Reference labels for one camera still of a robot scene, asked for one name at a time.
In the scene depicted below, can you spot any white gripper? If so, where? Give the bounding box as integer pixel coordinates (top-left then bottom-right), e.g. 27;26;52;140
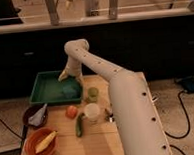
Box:
58;57;84;85

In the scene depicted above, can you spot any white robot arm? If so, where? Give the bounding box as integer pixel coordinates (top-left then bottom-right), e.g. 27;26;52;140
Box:
58;39;172;155

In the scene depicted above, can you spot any green plastic tray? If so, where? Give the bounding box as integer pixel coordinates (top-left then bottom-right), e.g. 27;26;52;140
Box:
30;71;83;105

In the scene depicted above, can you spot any green plastic cup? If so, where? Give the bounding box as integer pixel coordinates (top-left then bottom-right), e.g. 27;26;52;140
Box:
86;87;99;103

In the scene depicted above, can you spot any red tomato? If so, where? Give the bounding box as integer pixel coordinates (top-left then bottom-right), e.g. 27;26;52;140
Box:
65;106;78;119

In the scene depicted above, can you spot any white plastic cup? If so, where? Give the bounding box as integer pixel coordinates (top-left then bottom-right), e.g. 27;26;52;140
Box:
84;103;100;124

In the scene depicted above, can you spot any green cucumber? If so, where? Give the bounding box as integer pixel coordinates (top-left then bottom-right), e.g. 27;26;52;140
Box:
75;113;84;137

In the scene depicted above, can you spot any small metal object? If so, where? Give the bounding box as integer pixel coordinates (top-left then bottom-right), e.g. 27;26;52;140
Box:
105;108;114;122

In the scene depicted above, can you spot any grey crumpled cloth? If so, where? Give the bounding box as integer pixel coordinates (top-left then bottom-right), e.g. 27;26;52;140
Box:
27;104;47;126

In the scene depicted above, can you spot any dark brown bowl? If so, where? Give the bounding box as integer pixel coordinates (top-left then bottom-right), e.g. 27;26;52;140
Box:
22;104;48;129

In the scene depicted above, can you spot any yellow corn cob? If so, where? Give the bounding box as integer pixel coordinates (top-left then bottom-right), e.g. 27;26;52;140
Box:
35;131;57;153

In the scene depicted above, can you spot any orange bowl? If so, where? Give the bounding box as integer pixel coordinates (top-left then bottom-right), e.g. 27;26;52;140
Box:
24;128;57;155

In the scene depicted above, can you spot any dark blue floor device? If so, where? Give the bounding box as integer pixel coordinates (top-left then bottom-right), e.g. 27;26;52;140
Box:
175;76;194;94

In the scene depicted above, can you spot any black cable left floor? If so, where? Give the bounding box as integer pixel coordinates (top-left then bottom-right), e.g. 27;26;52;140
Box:
0;110;30;153

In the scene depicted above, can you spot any black cable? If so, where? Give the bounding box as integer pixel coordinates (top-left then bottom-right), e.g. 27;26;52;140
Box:
161;89;194;155

